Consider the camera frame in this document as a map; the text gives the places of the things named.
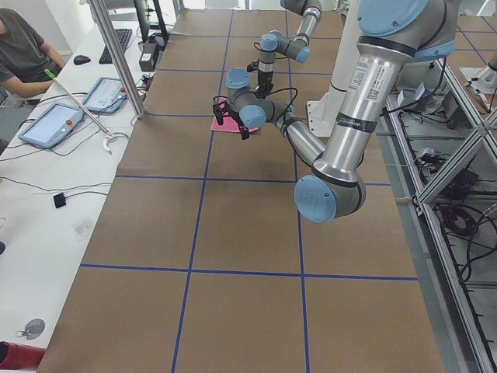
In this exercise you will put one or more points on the red object at corner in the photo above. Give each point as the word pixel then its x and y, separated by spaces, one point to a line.
pixel 20 357

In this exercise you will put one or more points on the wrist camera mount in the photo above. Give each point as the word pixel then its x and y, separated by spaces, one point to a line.
pixel 252 66

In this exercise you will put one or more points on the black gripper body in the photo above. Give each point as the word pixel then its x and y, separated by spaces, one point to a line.
pixel 243 130
pixel 265 78

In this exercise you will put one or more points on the near teach pendant tablet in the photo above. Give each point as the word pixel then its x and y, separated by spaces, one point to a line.
pixel 52 126

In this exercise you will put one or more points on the teach pendant tablet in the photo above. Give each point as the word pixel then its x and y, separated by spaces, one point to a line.
pixel 106 96
pixel 52 126

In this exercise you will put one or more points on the black computer mouse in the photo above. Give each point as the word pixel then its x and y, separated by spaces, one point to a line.
pixel 81 59

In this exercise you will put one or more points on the aluminium frame post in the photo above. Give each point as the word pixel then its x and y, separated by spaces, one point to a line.
pixel 107 31

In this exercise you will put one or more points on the aluminium frame rack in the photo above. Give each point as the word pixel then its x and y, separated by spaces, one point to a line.
pixel 443 155

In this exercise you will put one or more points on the round metal disc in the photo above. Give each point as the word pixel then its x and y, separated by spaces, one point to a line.
pixel 32 330

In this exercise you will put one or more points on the far teach pendant tablet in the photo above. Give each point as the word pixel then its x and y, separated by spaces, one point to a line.
pixel 106 96

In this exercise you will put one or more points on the black power adapter box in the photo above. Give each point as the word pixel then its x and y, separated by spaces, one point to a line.
pixel 149 56

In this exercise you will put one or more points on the white reacher stick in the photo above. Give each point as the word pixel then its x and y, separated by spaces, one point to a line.
pixel 109 136

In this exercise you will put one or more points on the seated person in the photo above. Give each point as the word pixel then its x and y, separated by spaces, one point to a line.
pixel 25 56

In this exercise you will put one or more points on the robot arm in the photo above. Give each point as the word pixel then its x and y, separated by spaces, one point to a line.
pixel 392 34
pixel 295 48

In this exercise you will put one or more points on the pink and grey towel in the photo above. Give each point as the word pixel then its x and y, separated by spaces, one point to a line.
pixel 215 127

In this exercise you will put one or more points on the small black square puck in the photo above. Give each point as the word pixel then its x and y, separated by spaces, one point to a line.
pixel 60 200

